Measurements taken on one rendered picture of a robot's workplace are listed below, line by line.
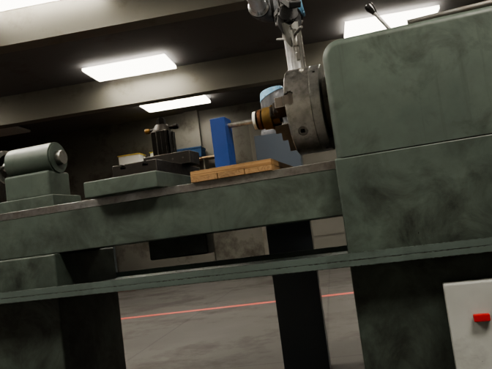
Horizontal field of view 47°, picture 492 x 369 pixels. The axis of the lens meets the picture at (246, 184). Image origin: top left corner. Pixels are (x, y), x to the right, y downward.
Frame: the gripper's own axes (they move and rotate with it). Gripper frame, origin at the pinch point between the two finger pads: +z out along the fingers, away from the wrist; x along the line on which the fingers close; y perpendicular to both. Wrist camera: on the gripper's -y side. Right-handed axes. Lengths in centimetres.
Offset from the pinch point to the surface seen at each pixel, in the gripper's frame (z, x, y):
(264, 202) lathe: 56, 23, -14
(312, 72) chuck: 14.6, -0.5, -15.7
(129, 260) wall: 184, 115, 994
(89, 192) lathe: 43, 82, 9
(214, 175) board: 44, 38, -7
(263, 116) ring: 25.9, 15.5, -0.6
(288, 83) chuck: 16.8, 7.8, -13.8
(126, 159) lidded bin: -20, 88, 958
